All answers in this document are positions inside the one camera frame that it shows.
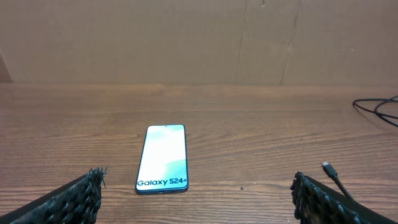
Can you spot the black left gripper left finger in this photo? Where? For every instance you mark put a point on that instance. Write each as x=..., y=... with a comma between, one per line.
x=75, y=202

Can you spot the Galaxy S24+ smartphone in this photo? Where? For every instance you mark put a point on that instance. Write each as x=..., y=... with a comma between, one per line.
x=163, y=167

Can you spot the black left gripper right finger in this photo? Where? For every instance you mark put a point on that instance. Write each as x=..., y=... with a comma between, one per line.
x=316, y=203

